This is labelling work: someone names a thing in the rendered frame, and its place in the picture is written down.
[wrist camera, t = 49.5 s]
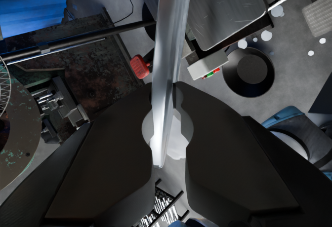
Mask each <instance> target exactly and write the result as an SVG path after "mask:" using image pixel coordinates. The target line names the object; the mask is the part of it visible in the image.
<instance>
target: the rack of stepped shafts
mask: <svg viewBox="0 0 332 227"><path fill-rule="evenodd" d="M161 181H162V180H161V179H158V180H157V181H156V182H155V205H154V209H153V210H152V211H151V212H150V213H149V214H148V215H147V216H145V217H144V218H142V219H141V220H140V221H138V222H137V223H138V225H137V226H136V227H161V225H160V223H159V220H160V218H161V220H162V221H166V223H169V225H170V224H171V223H170V222H174V221H177V220H180V221H183V220H184V219H185V218H186V216H187V215H188V214H189V213H190V211H189V210H187V211H186V212H185V213H184V214H183V216H182V217H181V216H179V215H178V213H177V210H176V207H175V202H176V201H177V200H178V199H179V198H180V197H181V196H182V194H183V193H184V191H181V192H180V193H179V194H178V195H177V196H176V197H174V196H172V195H170V194H169V193H167V192H165V191H164V190H162V189H160V188H158V187H157V185H158V184H159V183H160V182H161ZM156 216H157V217H156Z"/></svg>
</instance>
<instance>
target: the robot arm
mask: <svg viewBox="0 0 332 227"><path fill-rule="evenodd" d="M151 88H152V83H151V82H149V83H147V84H145V85H144V86H142V87H140V88H138V89H137V90H135V91H133V92H132V93H130V94H128V95H127V96H125V97H123V98H122V99H120V100H118V101H117V102H115V103H114V104H112V105H111V106H110V107H109V108H108V109H106V110H105V111H104V112H103V113H102V114H101V115H100V116H99V117H98V118H97V119H96V120H95V121H94V122H93V123H84V124H83V125H82V126H81V127H80V128H79V129H78V130H77V131H75V132H74V133H73V134H72V135H71V136H70V137H69V138H68V139H67V140H66V141H65V142H64V143H63V144H61V145H60V146H59V147H58V148H57V149H56V150H55V151H54V152H53V153H52V154H51V155H50V156H49V157H48V158H46V159H45V160H44V161H43V162H42V163H41V164H40V165H39V166H38V167H37V168H36V169H35V170H34V171H32V172H31V173H30V174H29V175H28V176H27V177H26V178H25V179H24V180H23V181H22V182H21V183H20V184H19V185H18V186H17V187H16V189H15V190H14V191H13V192H12V193H11V194H10V195H9V196H8V197H7V199H6V200H5V201H4V202H3V203H2V205H1V206H0V227H131V226H133V225H134V224H135V223H137V222H138V221H140V220H141V219H142V218H144V217H145V216H147V215H148V214H149V213H150V212H151V211H152V210H153V208H154V205H155V173H154V164H153V154H152V149H151V148H150V147H149V145H148V143H149V141H150V140H151V138H152V137H153V136H154V133H155V132H154V121H153V110H152V105H151ZM171 93H172V102H173V108H174V109H176V110H177V111H178V112H179V113H180V114H181V134H182V135H183V136H184V137H185V138H186V140H187V141H188V143H189V144H188V145H187V147H186V157H185V184H186V192H187V200H188V204H189V206H190V208H191V209H192V210H193V211H194V212H196V213H198V214H199V215H201V216H202V217H201V218H189V219H188V220H187V221H186V222H185V223H184V222H182V221H180V220H177V221H174V222H173V223H171V224H170V225H169V226H168V227H332V121H328V122H325V123H323V124H322V125H320V126H319V127H318V126H317V125H316V124H315V123H314V122H312V121H311V120H310V119H309V118H308V117H307V116H306V114H305V113H303V112H301V111H300V110H299V109H298V108H297V107H295V106H287V107H285V108H284V109H282V110H280V111H279V112H277V113H276V114H274V115H273V116H271V117H270V118H268V119H267V120H265V121H264V122H263V123H261V124H260V123H259V122H257V121H256V120H255V119H253V118H252V117H251V116H241V115H240V114H239V113H237V112H236V111H235V110H234V109H232V108H231V107H230V106H228V105H227V104H226V103H224V102H222V101H221V100H219V99H217V98H215V97H213V96H211V95H209V94H207V93H205V92H203V91H201V90H199V89H197V88H195V87H193V86H191V85H189V84H187V83H184V82H182V81H177V82H175V83H172V87H171Z"/></svg>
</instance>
